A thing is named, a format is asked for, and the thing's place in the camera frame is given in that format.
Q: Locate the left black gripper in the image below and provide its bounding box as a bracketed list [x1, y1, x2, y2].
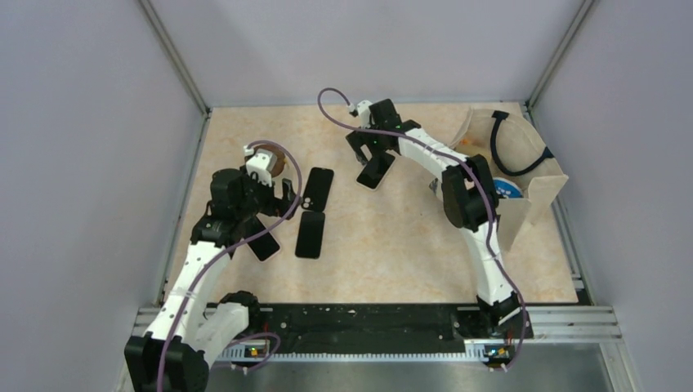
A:
[235, 164, 302, 220]

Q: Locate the pink cased phone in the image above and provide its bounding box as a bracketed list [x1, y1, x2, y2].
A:
[356, 153, 396, 190]

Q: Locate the black phone case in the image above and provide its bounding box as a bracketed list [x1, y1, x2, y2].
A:
[302, 167, 334, 212]

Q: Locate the black smartphone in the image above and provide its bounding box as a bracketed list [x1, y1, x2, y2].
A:
[294, 211, 325, 259]

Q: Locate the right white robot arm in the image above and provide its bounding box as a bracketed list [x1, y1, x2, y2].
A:
[346, 99, 529, 337]

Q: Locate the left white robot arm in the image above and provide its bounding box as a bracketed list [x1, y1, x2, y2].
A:
[124, 166, 302, 391]

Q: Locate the white cased phone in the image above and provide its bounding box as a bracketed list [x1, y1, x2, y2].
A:
[245, 217, 281, 262]

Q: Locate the white cup brown lid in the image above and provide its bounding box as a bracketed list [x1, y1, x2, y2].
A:
[246, 146, 285, 179]

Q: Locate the beige tote bag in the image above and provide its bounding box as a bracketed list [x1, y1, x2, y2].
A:
[448, 109, 569, 252]

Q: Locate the blue white round tin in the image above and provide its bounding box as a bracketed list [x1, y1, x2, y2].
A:
[494, 177, 524, 198]

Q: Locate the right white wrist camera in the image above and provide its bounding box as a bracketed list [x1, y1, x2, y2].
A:
[348, 100, 372, 128]

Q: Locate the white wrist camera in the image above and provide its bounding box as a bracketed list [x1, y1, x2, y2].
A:
[348, 100, 372, 128]
[245, 150, 274, 186]

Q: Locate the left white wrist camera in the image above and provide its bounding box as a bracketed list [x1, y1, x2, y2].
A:
[245, 150, 274, 186]

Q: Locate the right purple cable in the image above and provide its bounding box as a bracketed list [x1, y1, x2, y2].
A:
[317, 87, 529, 372]

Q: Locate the grey slotted cable duct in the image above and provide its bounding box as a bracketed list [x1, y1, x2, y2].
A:
[217, 345, 488, 363]

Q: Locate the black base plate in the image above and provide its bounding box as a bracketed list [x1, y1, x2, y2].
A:
[211, 291, 534, 356]

